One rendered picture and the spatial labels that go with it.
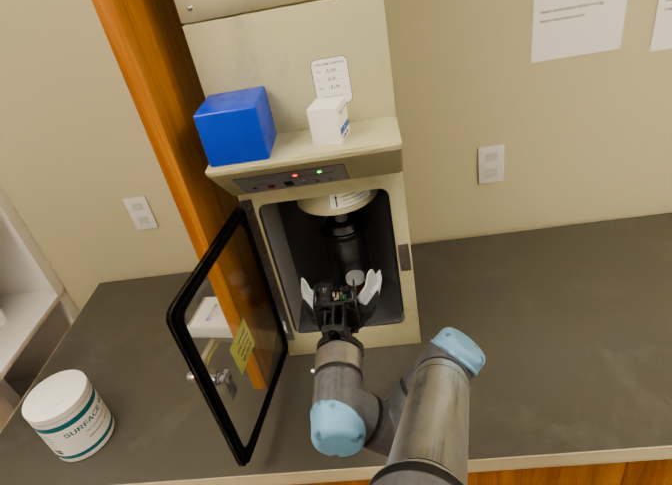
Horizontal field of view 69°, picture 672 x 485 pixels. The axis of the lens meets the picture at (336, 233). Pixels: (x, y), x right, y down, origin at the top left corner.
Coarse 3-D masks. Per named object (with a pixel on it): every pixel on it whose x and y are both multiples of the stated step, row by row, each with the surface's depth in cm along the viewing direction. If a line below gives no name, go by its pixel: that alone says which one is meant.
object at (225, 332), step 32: (224, 224) 88; (224, 256) 86; (224, 288) 86; (256, 288) 99; (192, 320) 76; (224, 320) 86; (256, 320) 98; (224, 352) 85; (256, 352) 98; (224, 384) 85; (256, 384) 97; (256, 416) 97
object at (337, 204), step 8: (352, 192) 98; (360, 192) 99; (368, 192) 100; (376, 192) 102; (304, 200) 101; (312, 200) 99; (320, 200) 98; (328, 200) 98; (336, 200) 97; (344, 200) 97; (352, 200) 98; (360, 200) 99; (368, 200) 100; (304, 208) 101; (312, 208) 99; (320, 208) 98; (328, 208) 98; (336, 208) 98; (344, 208) 98; (352, 208) 98
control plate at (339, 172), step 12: (312, 168) 81; (324, 168) 81; (336, 168) 82; (240, 180) 83; (252, 180) 83; (264, 180) 84; (276, 180) 85; (288, 180) 86; (300, 180) 86; (312, 180) 87; (324, 180) 88; (336, 180) 88; (252, 192) 90
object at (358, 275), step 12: (360, 228) 106; (360, 240) 108; (336, 252) 108; (348, 252) 108; (360, 252) 109; (336, 264) 111; (348, 264) 109; (360, 264) 110; (336, 276) 113; (348, 276) 111; (360, 276) 112; (360, 288) 114
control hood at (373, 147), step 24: (384, 120) 84; (288, 144) 82; (312, 144) 80; (336, 144) 79; (360, 144) 77; (384, 144) 76; (216, 168) 79; (240, 168) 79; (264, 168) 79; (288, 168) 80; (360, 168) 83; (384, 168) 85; (240, 192) 90
